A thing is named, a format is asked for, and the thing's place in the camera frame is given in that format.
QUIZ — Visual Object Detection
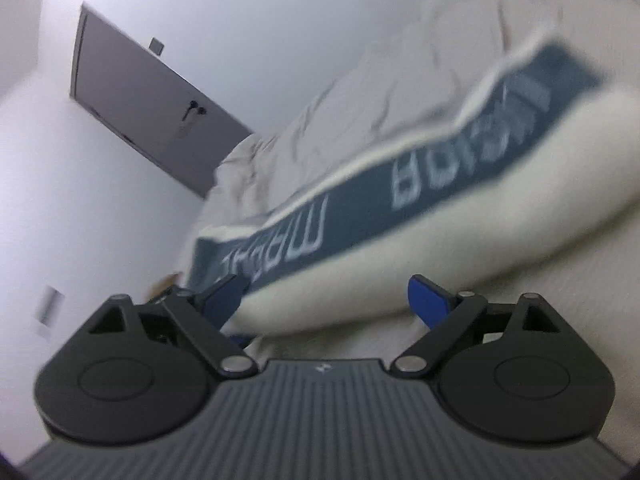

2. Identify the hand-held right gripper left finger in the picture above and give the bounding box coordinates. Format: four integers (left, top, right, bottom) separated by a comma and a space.
87, 274, 258, 380

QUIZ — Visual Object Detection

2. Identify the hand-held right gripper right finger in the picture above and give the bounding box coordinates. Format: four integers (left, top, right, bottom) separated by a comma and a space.
390, 274, 563, 380

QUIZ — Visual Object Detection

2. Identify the cream sweater with blue stripes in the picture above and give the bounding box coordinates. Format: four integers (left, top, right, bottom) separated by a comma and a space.
187, 35, 640, 341

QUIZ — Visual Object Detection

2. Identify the grey door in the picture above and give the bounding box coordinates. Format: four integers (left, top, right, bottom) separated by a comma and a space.
70, 2, 256, 200

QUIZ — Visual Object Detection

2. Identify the beige duvet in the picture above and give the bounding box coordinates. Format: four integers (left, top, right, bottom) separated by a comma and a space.
187, 0, 640, 466

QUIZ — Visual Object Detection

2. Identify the white wall plate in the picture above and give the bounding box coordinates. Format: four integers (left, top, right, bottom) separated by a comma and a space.
34, 285, 66, 336

